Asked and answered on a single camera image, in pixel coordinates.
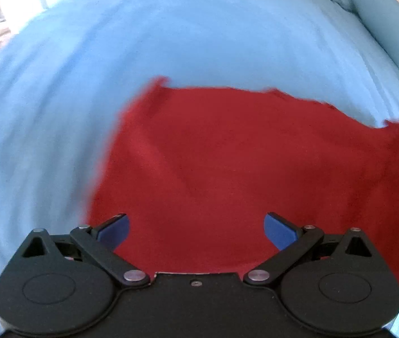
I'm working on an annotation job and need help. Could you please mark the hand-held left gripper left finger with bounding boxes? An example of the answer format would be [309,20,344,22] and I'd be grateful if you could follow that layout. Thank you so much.
[20,213,151,287]

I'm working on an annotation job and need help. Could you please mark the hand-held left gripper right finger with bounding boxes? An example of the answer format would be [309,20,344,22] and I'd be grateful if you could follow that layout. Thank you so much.
[243,212,374,284]

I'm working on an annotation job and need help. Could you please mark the red knit sweater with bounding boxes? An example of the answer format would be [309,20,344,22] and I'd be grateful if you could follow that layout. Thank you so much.
[87,76,399,287]

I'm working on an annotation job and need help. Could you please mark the bed with blue sheet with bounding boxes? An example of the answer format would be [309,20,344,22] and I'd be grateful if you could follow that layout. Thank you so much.
[0,0,399,338]

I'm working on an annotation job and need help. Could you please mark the folded blue duvet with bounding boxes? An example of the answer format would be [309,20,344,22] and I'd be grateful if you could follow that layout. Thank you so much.
[317,0,399,88]

